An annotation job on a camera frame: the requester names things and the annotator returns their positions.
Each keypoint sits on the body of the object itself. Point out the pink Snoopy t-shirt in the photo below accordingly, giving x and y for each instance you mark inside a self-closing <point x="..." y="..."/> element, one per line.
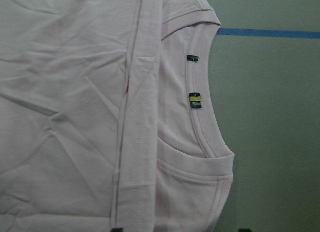
<point x="106" y="117"/>

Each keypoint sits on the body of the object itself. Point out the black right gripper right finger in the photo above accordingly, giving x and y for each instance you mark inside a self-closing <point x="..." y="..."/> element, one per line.
<point x="244" y="230"/>

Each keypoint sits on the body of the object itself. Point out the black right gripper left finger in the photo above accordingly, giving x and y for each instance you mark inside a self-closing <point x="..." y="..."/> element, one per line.
<point x="117" y="230"/>

